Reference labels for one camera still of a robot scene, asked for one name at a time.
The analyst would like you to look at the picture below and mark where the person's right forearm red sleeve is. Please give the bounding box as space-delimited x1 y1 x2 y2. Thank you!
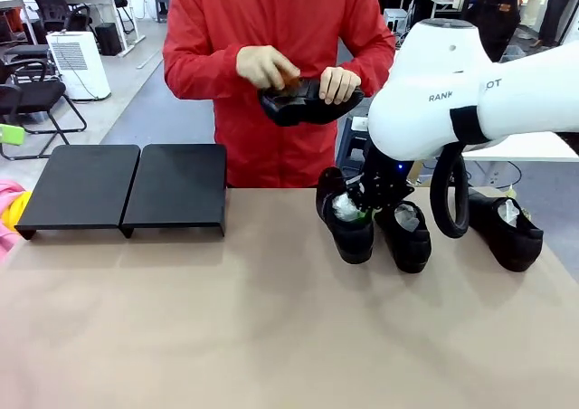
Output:
163 42 248 100

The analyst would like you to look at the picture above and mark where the pink cloth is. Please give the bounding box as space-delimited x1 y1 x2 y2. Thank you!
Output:
0 178 24 265

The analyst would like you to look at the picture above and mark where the white crumpled stuffing paper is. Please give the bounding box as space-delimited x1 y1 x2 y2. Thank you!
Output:
496 196 521 227
332 191 363 224
394 202 424 232

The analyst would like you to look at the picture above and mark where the black robot cable hose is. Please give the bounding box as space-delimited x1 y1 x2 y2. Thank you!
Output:
429 140 471 239

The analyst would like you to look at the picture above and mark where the person's left hand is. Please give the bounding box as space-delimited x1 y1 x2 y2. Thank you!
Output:
318 66 363 106

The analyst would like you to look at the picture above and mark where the person's right hand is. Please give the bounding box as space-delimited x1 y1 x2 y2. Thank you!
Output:
235 44 302 91

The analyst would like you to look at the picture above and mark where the white air purifier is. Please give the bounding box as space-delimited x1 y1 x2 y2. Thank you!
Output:
46 31 112 101

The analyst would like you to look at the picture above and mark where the bystander in black apron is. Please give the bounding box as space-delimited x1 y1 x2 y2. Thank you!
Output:
470 0 536 62

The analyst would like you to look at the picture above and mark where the black leather strap shoe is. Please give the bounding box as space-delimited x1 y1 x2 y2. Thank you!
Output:
315 166 375 265
257 77 365 128
374 200 432 274
468 190 544 273

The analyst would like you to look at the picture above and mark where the bystander in purple clothes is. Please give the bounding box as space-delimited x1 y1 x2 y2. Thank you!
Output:
537 0 579 48

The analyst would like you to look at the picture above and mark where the person's left forearm red sleeve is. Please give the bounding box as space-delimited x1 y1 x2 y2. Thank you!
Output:
347 33 397 100

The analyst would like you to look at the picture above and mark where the brown shoe brush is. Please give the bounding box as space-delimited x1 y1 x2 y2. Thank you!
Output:
278 74 303 97

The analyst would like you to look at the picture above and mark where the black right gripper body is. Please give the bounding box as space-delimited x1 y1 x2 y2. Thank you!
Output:
359 148 415 212

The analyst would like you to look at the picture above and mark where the white side table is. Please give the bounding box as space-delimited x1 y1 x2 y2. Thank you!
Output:
460 130 579 164

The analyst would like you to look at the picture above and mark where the black computer tower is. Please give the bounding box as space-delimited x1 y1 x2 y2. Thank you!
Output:
94 22 122 56

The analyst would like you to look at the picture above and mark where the black office chair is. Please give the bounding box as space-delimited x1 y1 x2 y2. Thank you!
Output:
0 58 88 161
24 0 94 43

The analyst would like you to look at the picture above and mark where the person's red jacket torso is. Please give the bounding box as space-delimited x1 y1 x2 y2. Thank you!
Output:
162 0 397 188

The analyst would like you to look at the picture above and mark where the dark plastic stool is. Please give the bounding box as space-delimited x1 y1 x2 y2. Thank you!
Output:
335 117 375 171

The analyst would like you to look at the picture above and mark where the black shoe stand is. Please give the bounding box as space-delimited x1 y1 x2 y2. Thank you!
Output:
14 144 141 241
119 143 228 239

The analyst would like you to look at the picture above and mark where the yellow object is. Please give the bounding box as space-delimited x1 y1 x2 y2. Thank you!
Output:
0 190 33 230

